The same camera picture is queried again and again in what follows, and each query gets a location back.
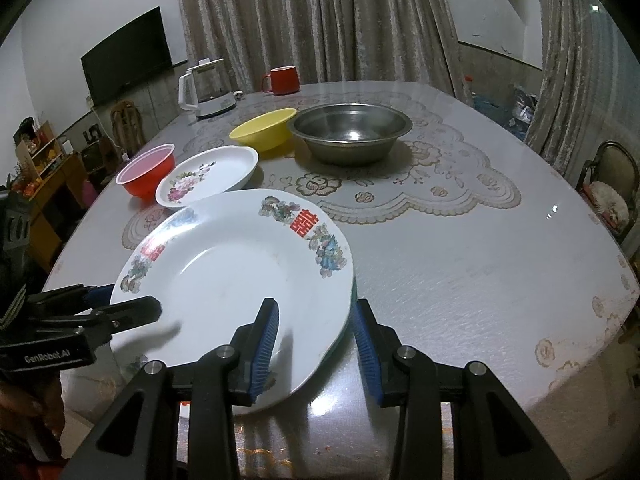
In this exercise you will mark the pink plastic bucket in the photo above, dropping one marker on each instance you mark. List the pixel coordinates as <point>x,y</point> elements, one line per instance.
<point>90,192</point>

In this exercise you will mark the red plastic bowl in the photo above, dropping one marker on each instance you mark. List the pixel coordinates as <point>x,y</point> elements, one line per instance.
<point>145,165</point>

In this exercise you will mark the black television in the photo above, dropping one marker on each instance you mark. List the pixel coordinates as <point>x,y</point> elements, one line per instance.
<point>125,55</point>

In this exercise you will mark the lace floral table mat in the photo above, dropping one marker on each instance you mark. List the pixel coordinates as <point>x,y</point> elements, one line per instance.
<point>400,180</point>

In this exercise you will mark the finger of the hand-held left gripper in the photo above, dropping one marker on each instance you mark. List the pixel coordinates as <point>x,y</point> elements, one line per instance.
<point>97,294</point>
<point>135,310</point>

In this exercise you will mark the wooden chair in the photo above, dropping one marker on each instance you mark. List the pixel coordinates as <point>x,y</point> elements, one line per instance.
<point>127,120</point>

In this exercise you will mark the dark framed chair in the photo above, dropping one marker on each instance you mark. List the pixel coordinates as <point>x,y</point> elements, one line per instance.
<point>617,160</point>

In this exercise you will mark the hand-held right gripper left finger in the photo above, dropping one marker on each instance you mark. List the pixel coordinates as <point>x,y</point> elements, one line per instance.
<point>264,347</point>

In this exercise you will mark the white electric kettle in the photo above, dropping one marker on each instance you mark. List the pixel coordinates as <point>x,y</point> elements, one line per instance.
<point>210,90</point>

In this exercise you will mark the white floral plate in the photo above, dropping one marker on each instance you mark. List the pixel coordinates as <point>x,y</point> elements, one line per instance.
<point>215,170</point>

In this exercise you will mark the large white dragon print plate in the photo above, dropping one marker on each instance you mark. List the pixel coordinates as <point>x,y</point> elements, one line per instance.
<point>225,280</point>

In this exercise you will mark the white chair cushion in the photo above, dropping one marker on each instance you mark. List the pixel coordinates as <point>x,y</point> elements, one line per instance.
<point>610,205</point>

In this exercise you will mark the yellow bowl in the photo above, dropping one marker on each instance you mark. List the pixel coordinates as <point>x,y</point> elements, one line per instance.
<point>260,132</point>

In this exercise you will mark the red mug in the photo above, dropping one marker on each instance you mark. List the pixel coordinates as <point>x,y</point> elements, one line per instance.
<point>284,82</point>

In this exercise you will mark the stainless steel basin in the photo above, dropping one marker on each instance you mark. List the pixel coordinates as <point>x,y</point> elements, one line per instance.
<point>350,125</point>

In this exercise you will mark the person's left hand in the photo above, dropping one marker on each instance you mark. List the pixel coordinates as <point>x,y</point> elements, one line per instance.
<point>22,400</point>

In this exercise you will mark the wooden shelf cabinet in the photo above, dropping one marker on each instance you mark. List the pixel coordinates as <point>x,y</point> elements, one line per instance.
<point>50,180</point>

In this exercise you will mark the small black appliance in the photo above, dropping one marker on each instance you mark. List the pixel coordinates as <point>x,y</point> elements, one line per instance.
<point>91,135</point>

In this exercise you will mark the pile of bags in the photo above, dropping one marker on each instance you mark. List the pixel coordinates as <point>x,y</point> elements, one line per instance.
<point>522,110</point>

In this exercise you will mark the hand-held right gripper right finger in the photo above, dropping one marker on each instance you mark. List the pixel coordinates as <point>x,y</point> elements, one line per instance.
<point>364,350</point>

